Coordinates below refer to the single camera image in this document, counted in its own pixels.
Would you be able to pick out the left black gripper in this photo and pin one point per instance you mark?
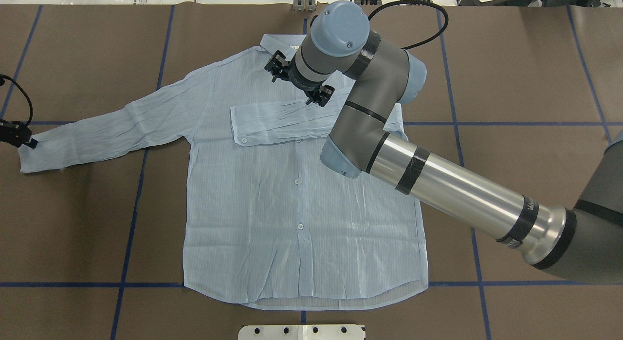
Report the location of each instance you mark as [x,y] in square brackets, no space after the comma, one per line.
[14,133]

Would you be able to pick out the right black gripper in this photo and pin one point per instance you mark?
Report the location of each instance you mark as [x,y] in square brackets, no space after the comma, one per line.
[298,82]

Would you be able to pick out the light blue button shirt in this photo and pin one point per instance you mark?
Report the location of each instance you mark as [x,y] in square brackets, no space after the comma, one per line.
[268,225]

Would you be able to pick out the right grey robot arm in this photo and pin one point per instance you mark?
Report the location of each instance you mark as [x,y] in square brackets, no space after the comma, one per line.
[580,244]

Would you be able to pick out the grey aluminium frame post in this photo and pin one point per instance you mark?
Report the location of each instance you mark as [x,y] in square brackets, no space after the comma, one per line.
[304,5]

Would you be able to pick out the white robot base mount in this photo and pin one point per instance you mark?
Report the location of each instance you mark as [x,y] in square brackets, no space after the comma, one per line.
[303,332]

